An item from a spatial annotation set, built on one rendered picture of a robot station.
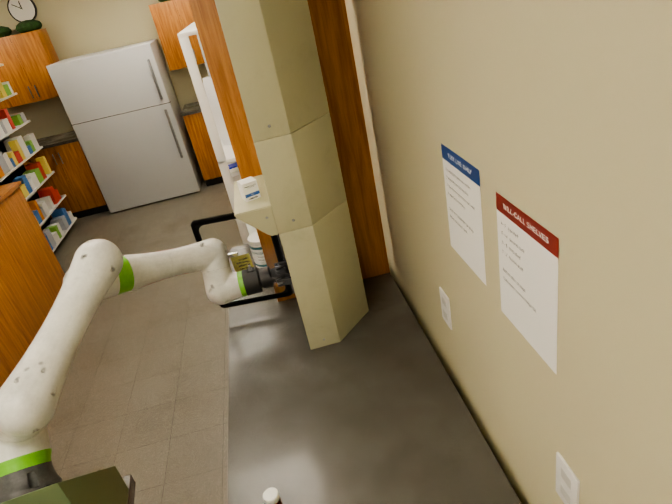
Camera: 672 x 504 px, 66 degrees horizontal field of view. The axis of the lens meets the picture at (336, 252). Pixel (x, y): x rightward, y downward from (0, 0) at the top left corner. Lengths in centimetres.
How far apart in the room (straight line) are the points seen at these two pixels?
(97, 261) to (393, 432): 93
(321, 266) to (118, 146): 522
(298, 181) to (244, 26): 45
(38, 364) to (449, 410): 107
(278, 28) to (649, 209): 111
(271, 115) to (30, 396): 91
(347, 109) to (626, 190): 136
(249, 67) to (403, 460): 113
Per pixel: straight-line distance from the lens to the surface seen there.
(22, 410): 135
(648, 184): 66
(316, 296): 175
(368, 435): 154
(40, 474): 151
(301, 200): 159
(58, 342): 140
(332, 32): 188
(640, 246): 69
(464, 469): 145
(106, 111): 664
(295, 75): 155
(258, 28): 148
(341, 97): 191
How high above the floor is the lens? 209
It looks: 28 degrees down
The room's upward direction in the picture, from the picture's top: 12 degrees counter-clockwise
